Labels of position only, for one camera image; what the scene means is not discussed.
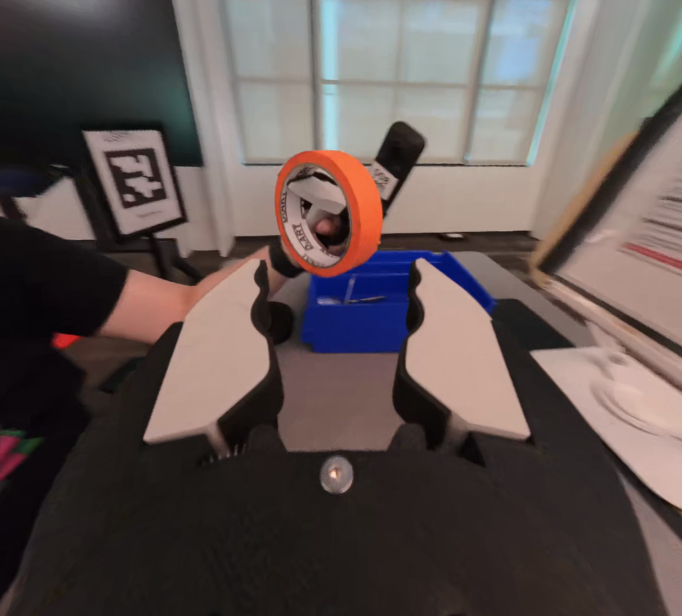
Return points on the clear plastic case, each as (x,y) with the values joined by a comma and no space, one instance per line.
(349,296)

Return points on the person's black shirt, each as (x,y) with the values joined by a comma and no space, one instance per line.
(48,296)

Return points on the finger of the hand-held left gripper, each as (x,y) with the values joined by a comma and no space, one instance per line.
(319,192)

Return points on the wooden board with black panel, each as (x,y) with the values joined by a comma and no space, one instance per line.
(612,182)

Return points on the person's left forearm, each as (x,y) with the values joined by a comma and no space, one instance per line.
(160,302)

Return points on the black textured pad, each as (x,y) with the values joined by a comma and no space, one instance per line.
(281,323)

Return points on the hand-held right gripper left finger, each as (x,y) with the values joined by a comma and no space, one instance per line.
(213,360)

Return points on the blue plastic bin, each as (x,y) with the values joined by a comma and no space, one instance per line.
(351,328)

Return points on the white framed window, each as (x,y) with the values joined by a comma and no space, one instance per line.
(405,41)

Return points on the white metal stand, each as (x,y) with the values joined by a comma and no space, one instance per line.
(586,387)

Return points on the black and white tag poster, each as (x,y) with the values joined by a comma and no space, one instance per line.
(136,179)

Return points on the laminated instruction sheet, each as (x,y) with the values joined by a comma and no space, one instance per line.
(639,254)

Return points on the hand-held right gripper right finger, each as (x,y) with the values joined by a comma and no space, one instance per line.
(463,360)

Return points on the person's left hand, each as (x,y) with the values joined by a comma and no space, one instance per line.
(327,230)

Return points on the orange tape roll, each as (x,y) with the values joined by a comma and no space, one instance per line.
(362,200)

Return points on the black wristband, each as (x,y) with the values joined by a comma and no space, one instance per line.
(282,262)

